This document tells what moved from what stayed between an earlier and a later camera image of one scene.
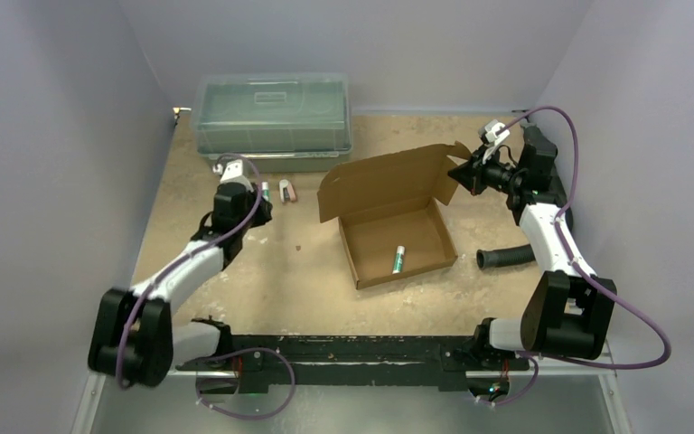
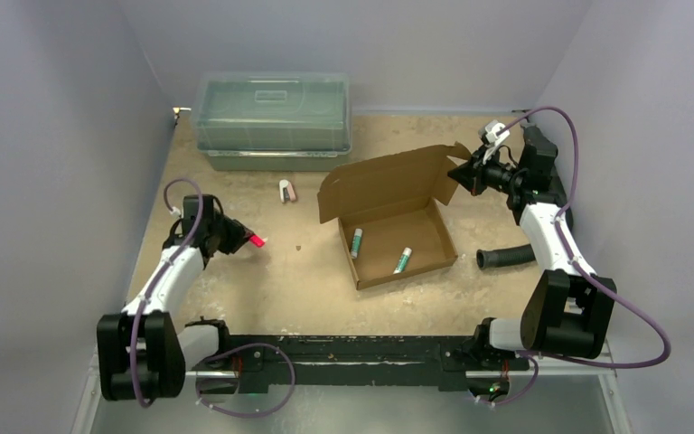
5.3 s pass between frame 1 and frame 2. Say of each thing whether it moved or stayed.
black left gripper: moved
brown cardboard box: stayed
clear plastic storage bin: stayed
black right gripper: stayed
